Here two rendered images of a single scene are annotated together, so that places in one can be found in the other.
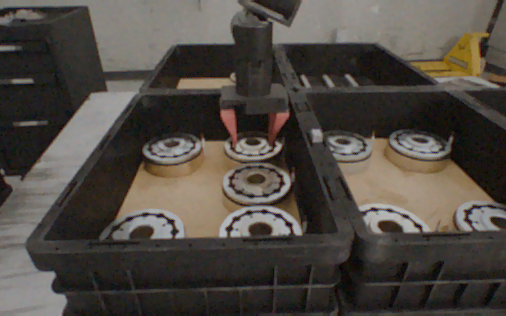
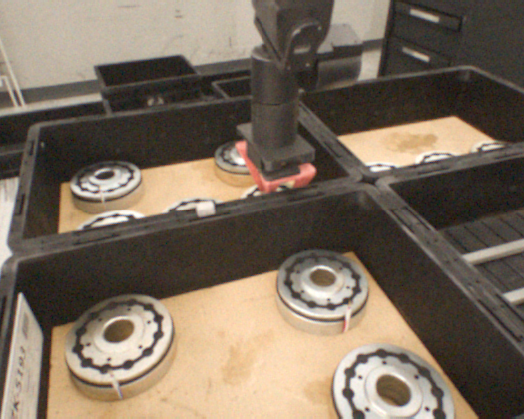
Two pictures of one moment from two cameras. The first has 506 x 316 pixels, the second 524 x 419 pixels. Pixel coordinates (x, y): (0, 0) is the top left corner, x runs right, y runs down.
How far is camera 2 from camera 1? 58 cm
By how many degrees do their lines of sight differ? 59
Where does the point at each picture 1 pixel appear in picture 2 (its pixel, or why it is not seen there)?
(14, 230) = not seen: hidden behind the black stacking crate
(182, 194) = (191, 190)
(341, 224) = (34, 241)
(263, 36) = (258, 71)
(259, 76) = (255, 119)
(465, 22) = not seen: outside the picture
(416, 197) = (246, 399)
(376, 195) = (236, 345)
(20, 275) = not seen: hidden behind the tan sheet
